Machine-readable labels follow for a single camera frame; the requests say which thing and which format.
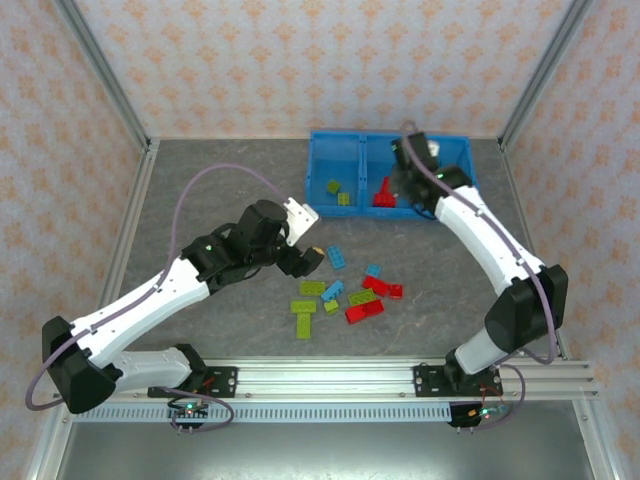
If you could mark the long blue lego brick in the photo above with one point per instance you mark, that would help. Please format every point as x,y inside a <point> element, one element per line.
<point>336,256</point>

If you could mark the light green lego brick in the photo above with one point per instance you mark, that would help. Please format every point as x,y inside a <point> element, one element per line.
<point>304,306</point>
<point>312,288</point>

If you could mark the small green lego brick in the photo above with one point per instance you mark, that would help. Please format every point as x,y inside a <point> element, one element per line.
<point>331,307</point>

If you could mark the olive green lego brick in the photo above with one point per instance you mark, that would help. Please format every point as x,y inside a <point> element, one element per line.
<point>333,186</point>
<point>343,198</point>

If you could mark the small blue lego brick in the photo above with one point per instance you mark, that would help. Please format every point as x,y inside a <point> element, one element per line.
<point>373,271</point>

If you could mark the small red lego brick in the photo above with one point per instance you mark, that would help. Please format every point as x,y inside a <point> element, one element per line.
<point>396,291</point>

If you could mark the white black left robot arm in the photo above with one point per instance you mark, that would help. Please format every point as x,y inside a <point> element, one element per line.
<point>150,300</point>

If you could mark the long green lego plate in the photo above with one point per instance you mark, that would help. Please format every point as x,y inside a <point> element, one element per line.
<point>304,327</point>

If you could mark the large red lego brick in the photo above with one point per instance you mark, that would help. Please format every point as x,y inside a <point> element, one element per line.
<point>364,312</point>

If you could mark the small circuit board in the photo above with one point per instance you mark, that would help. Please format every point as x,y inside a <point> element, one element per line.
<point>189,411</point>
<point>482,413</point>

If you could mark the grey metal base sheet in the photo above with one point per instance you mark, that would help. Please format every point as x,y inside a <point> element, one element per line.
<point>325,450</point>

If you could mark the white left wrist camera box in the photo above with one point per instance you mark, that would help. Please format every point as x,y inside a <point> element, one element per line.
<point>301,220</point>

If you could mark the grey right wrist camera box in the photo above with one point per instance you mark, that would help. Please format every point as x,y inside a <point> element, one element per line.
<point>433,148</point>

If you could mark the aluminium side rail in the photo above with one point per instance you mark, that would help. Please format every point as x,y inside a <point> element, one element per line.
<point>520,200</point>
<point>132,210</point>

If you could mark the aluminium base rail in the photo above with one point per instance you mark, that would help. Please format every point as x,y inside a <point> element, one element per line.
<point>325,380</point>

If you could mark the aluminium frame corner post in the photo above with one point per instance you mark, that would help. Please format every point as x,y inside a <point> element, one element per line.
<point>105,70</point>
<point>544,70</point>

